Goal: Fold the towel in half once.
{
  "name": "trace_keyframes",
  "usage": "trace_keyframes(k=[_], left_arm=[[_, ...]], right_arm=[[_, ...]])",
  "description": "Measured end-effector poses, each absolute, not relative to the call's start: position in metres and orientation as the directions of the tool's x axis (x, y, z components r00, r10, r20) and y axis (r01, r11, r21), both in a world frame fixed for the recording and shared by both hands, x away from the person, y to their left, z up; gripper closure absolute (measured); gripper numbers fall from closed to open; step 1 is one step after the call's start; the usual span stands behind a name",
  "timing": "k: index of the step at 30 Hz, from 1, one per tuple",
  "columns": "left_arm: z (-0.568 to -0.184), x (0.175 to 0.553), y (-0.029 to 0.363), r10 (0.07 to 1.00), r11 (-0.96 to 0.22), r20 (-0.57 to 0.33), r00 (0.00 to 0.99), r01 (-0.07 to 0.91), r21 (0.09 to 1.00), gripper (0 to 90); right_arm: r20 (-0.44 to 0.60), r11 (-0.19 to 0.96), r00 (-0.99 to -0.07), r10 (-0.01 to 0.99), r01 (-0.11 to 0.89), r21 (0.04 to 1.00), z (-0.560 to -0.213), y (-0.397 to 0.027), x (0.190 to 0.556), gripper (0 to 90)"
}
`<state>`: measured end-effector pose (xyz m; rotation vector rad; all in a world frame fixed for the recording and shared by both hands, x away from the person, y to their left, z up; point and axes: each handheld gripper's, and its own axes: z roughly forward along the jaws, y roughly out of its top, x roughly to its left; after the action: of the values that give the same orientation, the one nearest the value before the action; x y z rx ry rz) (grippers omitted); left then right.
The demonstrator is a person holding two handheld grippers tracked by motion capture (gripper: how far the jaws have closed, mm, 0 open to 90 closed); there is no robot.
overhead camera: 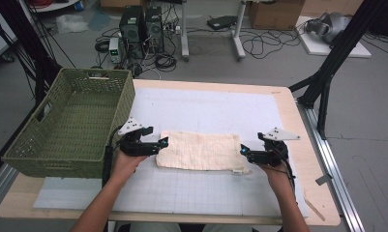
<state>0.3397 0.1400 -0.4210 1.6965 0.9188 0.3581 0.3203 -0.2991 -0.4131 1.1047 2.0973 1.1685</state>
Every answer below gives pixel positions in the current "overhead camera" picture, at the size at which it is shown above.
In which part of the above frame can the white power supply unit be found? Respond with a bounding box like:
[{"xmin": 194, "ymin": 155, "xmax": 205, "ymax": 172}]
[{"xmin": 108, "ymin": 37, "xmax": 122, "ymax": 64}]

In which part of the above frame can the clear plastic bag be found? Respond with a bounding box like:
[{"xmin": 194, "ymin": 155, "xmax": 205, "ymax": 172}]
[{"xmin": 55, "ymin": 14, "xmax": 90, "ymax": 35}]

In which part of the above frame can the large black computer tower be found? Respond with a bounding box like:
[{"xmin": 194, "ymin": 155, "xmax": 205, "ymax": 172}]
[{"xmin": 118, "ymin": 5, "xmax": 146, "ymax": 60}]

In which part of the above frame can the coiled black cable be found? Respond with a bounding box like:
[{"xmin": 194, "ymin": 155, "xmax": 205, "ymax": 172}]
[{"xmin": 154, "ymin": 52, "xmax": 178, "ymax": 73}]

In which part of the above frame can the black flat device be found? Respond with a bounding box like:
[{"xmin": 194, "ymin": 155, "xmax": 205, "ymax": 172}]
[{"xmin": 206, "ymin": 14, "xmax": 238, "ymax": 31}]

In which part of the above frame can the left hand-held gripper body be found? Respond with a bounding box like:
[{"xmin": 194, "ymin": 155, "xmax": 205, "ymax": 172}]
[{"xmin": 117, "ymin": 116, "xmax": 161, "ymax": 158}]

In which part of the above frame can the black floor cable tangle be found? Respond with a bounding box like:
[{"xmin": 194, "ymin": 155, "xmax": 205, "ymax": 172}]
[{"xmin": 239, "ymin": 28, "xmax": 302, "ymax": 60}]

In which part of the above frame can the cream printed towel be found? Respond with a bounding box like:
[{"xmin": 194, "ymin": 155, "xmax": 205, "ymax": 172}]
[{"xmin": 156, "ymin": 130, "xmax": 253, "ymax": 176}]

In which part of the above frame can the slim black computer tower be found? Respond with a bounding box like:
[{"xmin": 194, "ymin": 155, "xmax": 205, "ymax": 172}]
[{"xmin": 144, "ymin": 6, "xmax": 165, "ymax": 54}]

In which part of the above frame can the black metal stand frame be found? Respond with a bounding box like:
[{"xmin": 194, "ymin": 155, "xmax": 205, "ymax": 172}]
[
  {"xmin": 0, "ymin": 0, "xmax": 64, "ymax": 107},
  {"xmin": 287, "ymin": 0, "xmax": 388, "ymax": 140}
]

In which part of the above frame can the person's left hand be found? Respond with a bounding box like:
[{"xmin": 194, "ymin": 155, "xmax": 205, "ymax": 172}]
[{"xmin": 112, "ymin": 150, "xmax": 149, "ymax": 182}]

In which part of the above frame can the grey headset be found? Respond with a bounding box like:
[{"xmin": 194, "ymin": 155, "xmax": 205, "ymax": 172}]
[{"xmin": 306, "ymin": 12, "xmax": 352, "ymax": 44}]

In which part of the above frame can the white desk leg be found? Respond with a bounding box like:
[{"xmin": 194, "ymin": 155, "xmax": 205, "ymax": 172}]
[
  {"xmin": 180, "ymin": 0, "xmax": 191, "ymax": 62},
  {"xmin": 231, "ymin": 0, "xmax": 248, "ymax": 61}
]

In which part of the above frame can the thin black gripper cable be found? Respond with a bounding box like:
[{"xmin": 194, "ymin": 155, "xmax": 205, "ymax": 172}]
[{"xmin": 272, "ymin": 148, "xmax": 298, "ymax": 207}]

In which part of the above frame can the thin wooden stick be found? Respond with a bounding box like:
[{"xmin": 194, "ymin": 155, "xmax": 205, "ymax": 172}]
[{"xmin": 303, "ymin": 189, "xmax": 327, "ymax": 222}]

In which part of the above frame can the person's right hand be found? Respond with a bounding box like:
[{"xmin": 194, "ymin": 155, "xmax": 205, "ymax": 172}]
[{"xmin": 260, "ymin": 160, "xmax": 294, "ymax": 191}]

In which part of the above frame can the small grey bracket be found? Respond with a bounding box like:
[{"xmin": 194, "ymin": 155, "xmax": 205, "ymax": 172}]
[{"xmin": 314, "ymin": 173, "xmax": 334, "ymax": 187}]

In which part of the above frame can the white grid mat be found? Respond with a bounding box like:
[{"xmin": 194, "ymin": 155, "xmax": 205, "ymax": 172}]
[{"xmin": 33, "ymin": 87, "xmax": 309, "ymax": 218}]

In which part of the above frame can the aluminium rail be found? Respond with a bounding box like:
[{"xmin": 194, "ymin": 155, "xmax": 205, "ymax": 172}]
[
  {"xmin": 297, "ymin": 102, "xmax": 366, "ymax": 232},
  {"xmin": 0, "ymin": 163, "xmax": 19, "ymax": 212}
]

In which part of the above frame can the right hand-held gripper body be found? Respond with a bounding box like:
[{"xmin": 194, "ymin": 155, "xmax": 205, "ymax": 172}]
[{"xmin": 248, "ymin": 127, "xmax": 301, "ymax": 168}]

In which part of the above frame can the white power strip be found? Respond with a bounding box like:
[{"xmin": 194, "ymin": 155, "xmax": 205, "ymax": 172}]
[{"xmin": 162, "ymin": 24, "xmax": 182, "ymax": 35}]

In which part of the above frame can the thick black gripper cable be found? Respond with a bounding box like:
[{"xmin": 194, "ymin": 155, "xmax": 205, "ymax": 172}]
[{"xmin": 102, "ymin": 127, "xmax": 125, "ymax": 189}]

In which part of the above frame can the brown cardboard box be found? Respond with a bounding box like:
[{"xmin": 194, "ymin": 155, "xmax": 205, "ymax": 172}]
[{"xmin": 249, "ymin": 0, "xmax": 306, "ymax": 31}]

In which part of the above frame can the green woven basket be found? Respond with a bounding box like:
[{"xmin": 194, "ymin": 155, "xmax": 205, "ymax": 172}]
[{"xmin": 1, "ymin": 67, "xmax": 136, "ymax": 179}]

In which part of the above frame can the white floor board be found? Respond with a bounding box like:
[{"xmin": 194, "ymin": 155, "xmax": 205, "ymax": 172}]
[{"xmin": 296, "ymin": 15, "xmax": 373, "ymax": 59}]

